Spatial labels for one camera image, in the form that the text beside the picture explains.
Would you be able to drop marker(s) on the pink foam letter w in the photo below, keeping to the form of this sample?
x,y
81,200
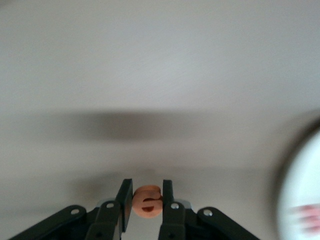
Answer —
x,y
310,217

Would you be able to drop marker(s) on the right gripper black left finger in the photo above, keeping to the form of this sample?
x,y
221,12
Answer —
x,y
107,220

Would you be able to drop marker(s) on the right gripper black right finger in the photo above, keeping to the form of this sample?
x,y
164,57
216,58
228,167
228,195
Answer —
x,y
175,222

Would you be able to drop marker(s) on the light brown plate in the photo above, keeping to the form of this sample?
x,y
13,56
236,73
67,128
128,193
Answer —
x,y
305,175

